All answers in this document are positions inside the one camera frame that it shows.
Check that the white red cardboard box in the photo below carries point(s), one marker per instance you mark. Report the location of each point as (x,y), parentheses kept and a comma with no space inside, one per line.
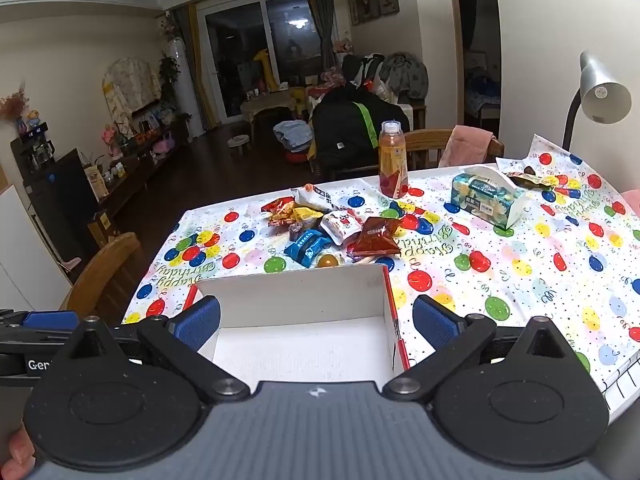
(324,325)

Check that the brown foil snack packet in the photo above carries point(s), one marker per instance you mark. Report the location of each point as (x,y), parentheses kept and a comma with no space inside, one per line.
(376,239)

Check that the silver foil candy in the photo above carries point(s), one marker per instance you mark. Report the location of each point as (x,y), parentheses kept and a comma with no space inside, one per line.
(295,230)

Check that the red rice cracker bag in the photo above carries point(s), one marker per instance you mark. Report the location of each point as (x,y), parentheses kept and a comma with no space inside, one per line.
(281,211)

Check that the wooden chair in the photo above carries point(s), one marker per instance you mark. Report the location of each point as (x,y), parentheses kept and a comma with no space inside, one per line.
(425,147)
(108,282)

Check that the small packets near lamp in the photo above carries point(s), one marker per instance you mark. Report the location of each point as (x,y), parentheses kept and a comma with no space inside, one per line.
(529,181)

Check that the white spicy strip bag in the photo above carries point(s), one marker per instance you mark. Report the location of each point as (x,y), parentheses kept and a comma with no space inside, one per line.
(314,198)

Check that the blue soft tissue pack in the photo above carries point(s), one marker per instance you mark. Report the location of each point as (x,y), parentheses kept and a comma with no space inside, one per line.
(488,194)

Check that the grey desk lamp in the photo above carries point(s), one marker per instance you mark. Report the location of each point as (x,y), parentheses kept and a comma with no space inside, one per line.
(600,96)

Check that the glass balcony door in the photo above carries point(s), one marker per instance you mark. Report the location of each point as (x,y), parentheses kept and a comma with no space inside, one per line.
(256,47)

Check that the white strawberry drink pouch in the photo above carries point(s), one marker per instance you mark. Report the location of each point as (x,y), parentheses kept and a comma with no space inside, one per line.
(341,225)

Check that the orange juice bottle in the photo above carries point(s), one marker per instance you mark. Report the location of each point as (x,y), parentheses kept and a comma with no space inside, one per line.
(393,165)

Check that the dark sideboard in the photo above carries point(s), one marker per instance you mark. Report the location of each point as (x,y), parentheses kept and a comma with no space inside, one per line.
(75,200)

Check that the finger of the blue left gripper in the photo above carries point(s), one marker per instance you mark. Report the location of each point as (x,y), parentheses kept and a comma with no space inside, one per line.
(51,320)

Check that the black jacket on chair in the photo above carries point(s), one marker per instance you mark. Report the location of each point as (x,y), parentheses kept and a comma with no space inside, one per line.
(347,123)

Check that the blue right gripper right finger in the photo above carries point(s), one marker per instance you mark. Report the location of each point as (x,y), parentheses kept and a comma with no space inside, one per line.
(434,322)

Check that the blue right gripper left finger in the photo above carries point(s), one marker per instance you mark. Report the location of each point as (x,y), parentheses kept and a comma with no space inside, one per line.
(198,323)

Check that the person's left hand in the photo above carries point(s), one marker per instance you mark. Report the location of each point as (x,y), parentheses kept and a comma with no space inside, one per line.
(21,459)

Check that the wooden chair left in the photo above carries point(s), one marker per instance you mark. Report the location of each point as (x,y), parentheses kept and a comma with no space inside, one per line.
(108,282)

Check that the blue chocolate wafer packet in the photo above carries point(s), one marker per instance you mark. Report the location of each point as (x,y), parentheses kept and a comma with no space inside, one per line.
(307,247)

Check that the white standing air conditioner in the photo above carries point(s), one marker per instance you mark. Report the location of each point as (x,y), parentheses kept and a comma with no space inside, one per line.
(184,88)

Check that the wooden chair far side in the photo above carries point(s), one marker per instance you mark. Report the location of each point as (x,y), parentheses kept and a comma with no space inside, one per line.
(425,147)

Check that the balloon birthday tablecloth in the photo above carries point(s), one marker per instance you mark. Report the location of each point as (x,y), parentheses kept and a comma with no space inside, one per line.
(573,256)

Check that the black coffee machine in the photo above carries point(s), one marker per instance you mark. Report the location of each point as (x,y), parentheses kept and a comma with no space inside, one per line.
(33,150)

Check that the yellow snack packet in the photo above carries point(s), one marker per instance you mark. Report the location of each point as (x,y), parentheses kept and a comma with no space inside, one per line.
(306,216)

